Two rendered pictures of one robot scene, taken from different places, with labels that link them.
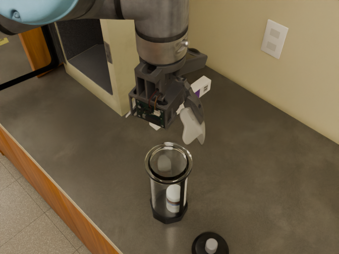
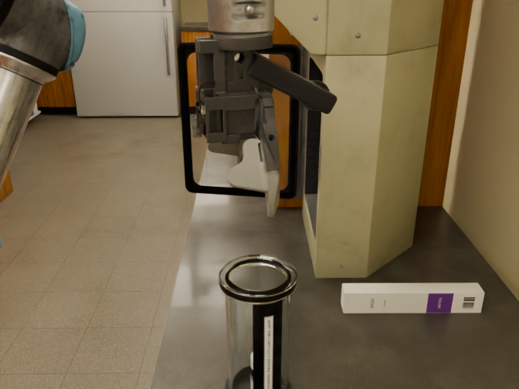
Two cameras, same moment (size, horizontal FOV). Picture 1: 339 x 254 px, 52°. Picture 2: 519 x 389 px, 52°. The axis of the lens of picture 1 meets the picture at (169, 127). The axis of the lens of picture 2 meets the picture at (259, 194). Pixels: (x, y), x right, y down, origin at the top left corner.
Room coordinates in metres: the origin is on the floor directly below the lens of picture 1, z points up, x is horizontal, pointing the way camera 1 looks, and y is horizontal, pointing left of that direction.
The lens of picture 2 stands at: (-0.01, -0.44, 1.55)
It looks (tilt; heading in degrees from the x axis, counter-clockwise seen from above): 23 degrees down; 45
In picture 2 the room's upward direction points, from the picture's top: straight up
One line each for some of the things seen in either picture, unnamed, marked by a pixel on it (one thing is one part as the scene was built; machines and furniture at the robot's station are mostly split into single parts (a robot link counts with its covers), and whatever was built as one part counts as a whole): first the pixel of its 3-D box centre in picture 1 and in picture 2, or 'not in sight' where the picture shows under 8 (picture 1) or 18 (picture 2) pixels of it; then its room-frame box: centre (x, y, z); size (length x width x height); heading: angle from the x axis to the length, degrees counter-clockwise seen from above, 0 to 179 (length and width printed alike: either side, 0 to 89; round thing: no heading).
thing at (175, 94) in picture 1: (160, 83); (235, 88); (0.41, 0.01, 1.43); 0.09 x 0.08 x 0.12; 151
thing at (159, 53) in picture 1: (163, 41); (241, 16); (0.42, 0.01, 1.51); 0.08 x 0.08 x 0.05
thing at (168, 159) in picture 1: (168, 185); (258, 336); (0.44, 0.00, 1.06); 0.11 x 0.11 x 0.21
